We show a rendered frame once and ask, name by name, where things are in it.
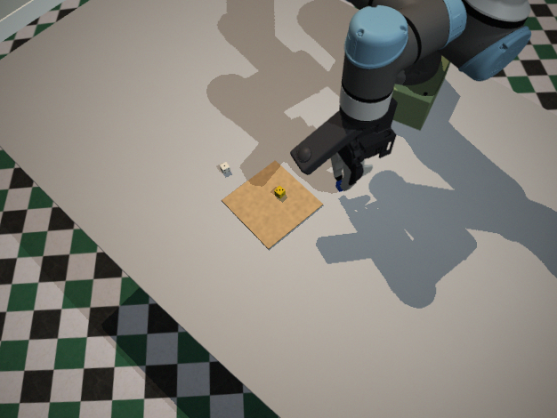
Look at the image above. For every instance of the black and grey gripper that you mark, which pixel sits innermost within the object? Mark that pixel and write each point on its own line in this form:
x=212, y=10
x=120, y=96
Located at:
x=351, y=157

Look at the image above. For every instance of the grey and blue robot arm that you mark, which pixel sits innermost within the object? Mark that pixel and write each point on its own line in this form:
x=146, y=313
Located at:
x=393, y=35

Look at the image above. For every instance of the yellow die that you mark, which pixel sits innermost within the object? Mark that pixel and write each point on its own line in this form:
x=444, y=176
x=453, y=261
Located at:
x=279, y=192

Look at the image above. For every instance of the tan square mat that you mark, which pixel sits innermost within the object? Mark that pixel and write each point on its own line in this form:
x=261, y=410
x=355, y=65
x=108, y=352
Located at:
x=268, y=217

